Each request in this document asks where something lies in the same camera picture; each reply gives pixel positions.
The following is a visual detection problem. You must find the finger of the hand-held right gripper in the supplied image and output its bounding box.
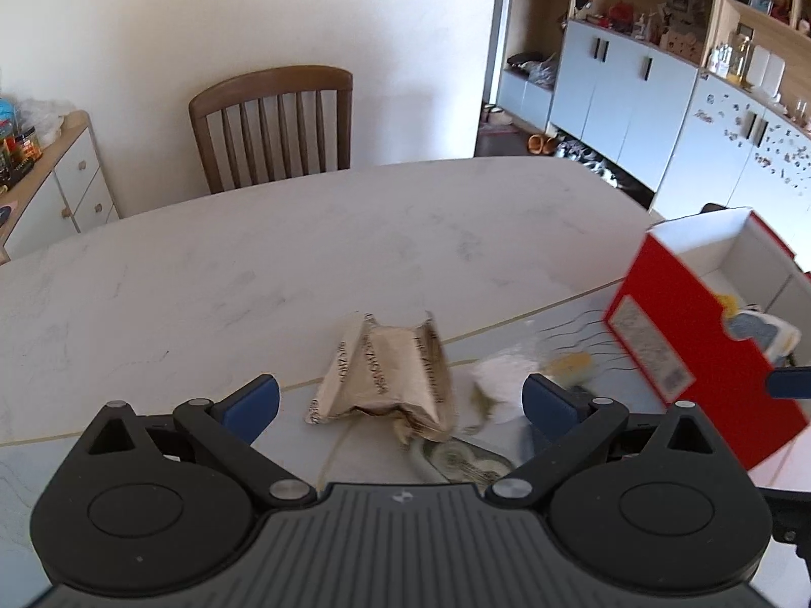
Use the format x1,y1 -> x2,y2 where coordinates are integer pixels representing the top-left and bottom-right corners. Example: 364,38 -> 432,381
757,486 -> 811,559
765,365 -> 811,400

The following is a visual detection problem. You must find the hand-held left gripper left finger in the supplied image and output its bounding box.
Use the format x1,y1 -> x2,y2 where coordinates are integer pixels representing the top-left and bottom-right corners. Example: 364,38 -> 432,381
57,373 -> 318,509

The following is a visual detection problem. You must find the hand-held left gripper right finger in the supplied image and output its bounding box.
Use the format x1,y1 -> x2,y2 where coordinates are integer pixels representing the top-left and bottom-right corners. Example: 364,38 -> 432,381
485,373 -> 747,509

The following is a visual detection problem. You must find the red cardboard box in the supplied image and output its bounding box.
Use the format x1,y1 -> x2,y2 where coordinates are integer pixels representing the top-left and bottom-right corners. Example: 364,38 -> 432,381
605,206 -> 811,470

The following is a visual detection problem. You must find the brown paper bag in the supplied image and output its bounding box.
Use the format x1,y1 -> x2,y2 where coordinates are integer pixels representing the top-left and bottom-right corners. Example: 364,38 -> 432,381
306,312 -> 458,447

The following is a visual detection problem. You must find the pile of shoes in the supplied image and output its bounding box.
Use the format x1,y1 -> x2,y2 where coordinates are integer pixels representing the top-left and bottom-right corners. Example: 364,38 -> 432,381
556,138 -> 638,192

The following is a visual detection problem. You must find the white sideboard cabinet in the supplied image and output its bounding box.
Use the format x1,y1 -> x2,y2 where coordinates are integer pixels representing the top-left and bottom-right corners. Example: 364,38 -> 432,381
0,109 -> 121,263

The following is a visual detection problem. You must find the light blue shoe bench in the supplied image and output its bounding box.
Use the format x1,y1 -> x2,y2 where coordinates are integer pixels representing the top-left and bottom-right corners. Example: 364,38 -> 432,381
496,66 -> 559,134

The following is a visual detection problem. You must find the white storage container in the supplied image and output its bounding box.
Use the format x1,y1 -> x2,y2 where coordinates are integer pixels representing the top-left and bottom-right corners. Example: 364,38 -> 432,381
751,44 -> 788,94

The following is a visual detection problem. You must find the brown wooden chair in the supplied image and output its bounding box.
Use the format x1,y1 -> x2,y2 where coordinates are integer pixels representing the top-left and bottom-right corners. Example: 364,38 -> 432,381
189,65 -> 354,195

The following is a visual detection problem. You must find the glass jar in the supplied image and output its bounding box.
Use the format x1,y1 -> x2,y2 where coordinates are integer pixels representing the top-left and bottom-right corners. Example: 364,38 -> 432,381
727,30 -> 753,85

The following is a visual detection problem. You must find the grey plastic bag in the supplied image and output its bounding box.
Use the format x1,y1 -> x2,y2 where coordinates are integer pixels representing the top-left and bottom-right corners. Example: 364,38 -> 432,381
526,54 -> 560,86

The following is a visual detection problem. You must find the clear plastic bag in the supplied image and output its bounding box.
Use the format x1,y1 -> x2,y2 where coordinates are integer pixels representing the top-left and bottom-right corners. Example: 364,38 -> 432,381
16,98 -> 68,140

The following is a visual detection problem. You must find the brown frilled hair tie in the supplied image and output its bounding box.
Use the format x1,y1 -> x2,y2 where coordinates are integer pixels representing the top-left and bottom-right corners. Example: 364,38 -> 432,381
545,351 -> 597,389

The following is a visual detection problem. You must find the light blue wall cabinet unit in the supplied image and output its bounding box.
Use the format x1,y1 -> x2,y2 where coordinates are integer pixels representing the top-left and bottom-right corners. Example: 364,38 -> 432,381
548,0 -> 811,254

